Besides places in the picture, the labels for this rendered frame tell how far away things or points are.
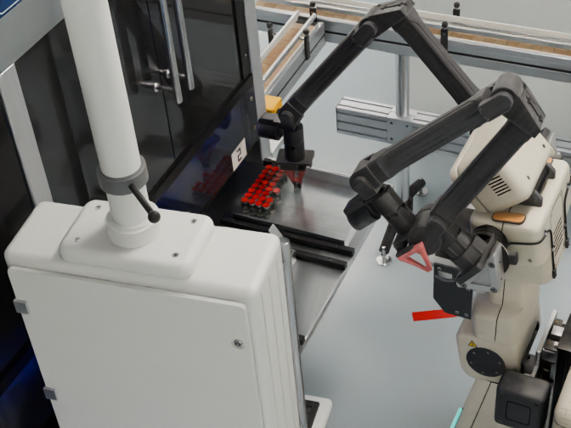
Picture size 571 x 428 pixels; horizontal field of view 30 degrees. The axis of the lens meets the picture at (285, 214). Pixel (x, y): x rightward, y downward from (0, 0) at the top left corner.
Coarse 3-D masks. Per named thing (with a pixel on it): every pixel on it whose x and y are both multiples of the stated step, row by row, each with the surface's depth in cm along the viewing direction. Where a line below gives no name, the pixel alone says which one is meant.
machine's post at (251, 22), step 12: (252, 0) 288; (252, 12) 290; (252, 24) 291; (252, 36) 293; (252, 48) 295; (252, 60) 297; (252, 72) 299; (264, 96) 310; (264, 108) 311; (264, 144) 317; (252, 156) 319; (264, 156) 319
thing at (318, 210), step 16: (272, 160) 316; (304, 176) 314; (320, 176) 311; (336, 176) 309; (288, 192) 309; (304, 192) 309; (320, 192) 308; (336, 192) 307; (352, 192) 307; (288, 208) 304; (304, 208) 303; (320, 208) 302; (336, 208) 302; (288, 224) 298; (304, 224) 298; (320, 224) 297; (336, 224) 297; (336, 240) 288
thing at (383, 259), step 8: (416, 184) 429; (424, 184) 436; (416, 192) 427; (424, 192) 440; (392, 232) 410; (384, 240) 408; (392, 240) 409; (384, 248) 407; (384, 256) 409; (384, 264) 409
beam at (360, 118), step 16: (336, 112) 399; (352, 112) 396; (368, 112) 393; (384, 112) 393; (416, 112) 391; (352, 128) 400; (368, 128) 397; (384, 128) 394; (400, 128) 391; (416, 128) 388; (448, 144) 386; (464, 144) 383; (560, 144) 370
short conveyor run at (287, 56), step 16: (272, 32) 361; (288, 32) 367; (304, 32) 355; (320, 32) 370; (272, 48) 360; (288, 48) 352; (304, 48) 359; (320, 48) 373; (272, 64) 353; (288, 64) 352; (304, 64) 362; (272, 80) 346; (288, 80) 352
